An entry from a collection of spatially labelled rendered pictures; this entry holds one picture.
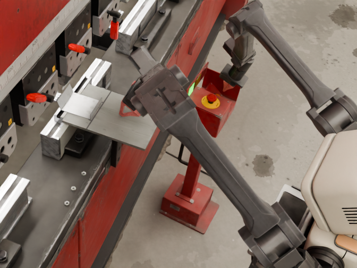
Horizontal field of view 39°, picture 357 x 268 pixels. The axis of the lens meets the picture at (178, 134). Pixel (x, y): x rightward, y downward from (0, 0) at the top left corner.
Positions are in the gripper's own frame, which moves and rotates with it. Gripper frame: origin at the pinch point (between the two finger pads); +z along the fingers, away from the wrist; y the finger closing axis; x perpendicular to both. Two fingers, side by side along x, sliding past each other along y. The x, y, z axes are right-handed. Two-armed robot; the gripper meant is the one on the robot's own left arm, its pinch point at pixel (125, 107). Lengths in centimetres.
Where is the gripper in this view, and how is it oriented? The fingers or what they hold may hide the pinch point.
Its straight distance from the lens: 152.6
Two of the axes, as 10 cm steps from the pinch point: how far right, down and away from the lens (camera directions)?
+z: -5.9, 4.1, 7.0
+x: 7.4, 6.2, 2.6
